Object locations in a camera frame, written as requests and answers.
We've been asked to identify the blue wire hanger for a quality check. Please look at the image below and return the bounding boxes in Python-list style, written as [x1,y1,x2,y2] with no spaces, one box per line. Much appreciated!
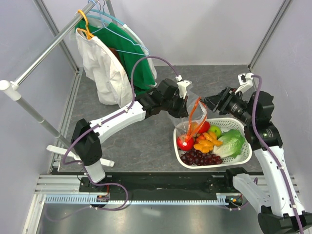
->
[87,7,150,57]

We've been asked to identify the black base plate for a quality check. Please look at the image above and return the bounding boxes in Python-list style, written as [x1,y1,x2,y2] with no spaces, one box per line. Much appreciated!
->
[79,172,238,199]

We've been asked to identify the green lettuce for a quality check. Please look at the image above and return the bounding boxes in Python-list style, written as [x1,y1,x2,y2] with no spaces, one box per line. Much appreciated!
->
[212,129,245,158]

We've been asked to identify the red apple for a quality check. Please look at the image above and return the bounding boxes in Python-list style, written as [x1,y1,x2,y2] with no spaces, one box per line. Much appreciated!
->
[176,135,195,151]

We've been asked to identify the yellow ginger root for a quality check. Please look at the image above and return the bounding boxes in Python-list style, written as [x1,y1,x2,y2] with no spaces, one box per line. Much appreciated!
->
[193,131,223,154]

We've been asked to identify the white plastic basket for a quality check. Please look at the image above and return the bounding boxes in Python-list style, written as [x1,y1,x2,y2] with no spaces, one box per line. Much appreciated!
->
[174,117,252,169]

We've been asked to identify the white shirt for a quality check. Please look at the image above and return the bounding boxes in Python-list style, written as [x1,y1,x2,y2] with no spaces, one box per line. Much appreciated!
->
[75,28,133,107]

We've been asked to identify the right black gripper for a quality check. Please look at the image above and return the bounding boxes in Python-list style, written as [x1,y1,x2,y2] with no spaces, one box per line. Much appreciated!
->
[200,85,254,124]

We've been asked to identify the purple grape bunch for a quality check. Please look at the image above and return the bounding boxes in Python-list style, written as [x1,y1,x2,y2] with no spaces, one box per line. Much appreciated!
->
[180,149,223,166]

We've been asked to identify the green apple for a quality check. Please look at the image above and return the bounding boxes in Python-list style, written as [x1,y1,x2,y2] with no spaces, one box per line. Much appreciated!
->
[209,125,222,139]

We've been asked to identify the red yellow mango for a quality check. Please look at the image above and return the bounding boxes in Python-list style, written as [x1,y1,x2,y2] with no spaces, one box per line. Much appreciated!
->
[190,121,210,134]

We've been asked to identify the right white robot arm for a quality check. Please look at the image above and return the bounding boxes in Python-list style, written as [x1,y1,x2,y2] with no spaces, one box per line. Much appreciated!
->
[201,87,312,234]

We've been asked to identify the brown garment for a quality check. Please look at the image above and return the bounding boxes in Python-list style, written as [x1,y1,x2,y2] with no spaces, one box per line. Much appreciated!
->
[109,47,120,61]

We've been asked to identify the orange hanger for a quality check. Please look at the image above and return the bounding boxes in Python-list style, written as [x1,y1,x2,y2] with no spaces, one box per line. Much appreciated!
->
[77,9,95,40]

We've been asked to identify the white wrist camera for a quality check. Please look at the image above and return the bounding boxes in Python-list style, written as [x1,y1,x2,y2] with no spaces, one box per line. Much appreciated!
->
[235,73,254,94]
[175,75,192,99]

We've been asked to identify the green shirt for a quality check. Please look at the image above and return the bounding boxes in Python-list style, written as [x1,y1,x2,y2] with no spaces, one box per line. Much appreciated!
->
[75,20,158,96]

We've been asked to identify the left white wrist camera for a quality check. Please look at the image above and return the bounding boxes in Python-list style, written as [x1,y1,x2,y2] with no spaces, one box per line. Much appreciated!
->
[175,75,192,99]

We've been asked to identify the clear zip top bag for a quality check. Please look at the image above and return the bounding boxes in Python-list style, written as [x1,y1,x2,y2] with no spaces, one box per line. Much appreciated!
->
[169,92,208,150]

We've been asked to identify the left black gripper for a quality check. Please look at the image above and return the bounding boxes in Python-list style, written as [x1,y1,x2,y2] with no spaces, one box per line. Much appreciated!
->
[162,93,189,119]

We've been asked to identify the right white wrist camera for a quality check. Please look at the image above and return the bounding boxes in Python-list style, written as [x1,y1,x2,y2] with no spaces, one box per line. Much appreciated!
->
[235,73,254,94]

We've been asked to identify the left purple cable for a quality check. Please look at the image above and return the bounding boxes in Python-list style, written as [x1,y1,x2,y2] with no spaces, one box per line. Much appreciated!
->
[43,56,182,222]

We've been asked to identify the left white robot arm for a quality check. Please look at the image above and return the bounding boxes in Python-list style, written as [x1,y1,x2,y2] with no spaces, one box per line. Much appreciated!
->
[71,79,192,192]

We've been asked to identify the metal clothes rack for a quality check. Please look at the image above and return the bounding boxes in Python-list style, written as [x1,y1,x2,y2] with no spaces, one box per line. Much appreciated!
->
[0,0,115,169]

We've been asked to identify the grey cable duct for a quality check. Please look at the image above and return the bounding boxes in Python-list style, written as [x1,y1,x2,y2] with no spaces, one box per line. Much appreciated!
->
[45,195,228,205]

